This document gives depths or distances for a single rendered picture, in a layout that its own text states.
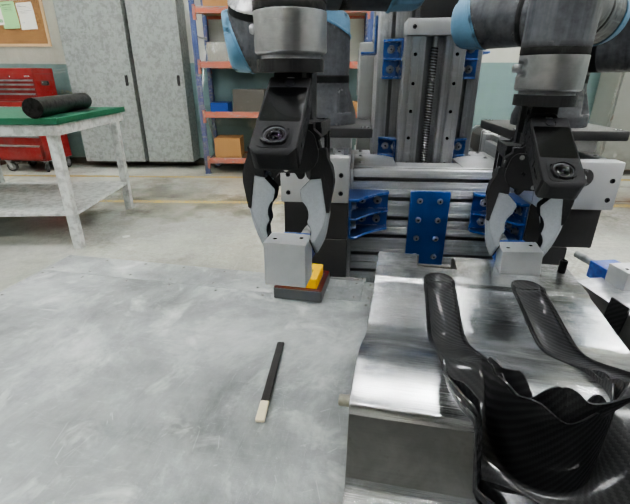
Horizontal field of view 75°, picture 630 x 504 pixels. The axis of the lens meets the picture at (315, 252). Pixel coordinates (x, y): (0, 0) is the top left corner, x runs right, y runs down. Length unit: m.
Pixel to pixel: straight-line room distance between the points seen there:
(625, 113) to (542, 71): 5.75
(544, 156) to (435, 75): 0.57
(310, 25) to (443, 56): 0.66
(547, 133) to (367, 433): 0.41
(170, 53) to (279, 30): 5.36
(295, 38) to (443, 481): 0.39
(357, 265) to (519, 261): 0.48
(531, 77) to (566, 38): 0.05
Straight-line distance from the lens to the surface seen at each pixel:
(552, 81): 0.57
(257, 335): 0.60
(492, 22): 0.71
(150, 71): 5.88
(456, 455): 0.31
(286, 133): 0.38
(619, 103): 6.26
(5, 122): 3.32
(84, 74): 6.24
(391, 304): 0.50
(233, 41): 0.92
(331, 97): 0.93
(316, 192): 0.46
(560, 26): 0.58
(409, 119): 1.04
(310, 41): 0.45
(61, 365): 0.62
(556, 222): 0.62
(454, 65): 1.05
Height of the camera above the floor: 1.13
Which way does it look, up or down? 23 degrees down
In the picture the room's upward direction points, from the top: straight up
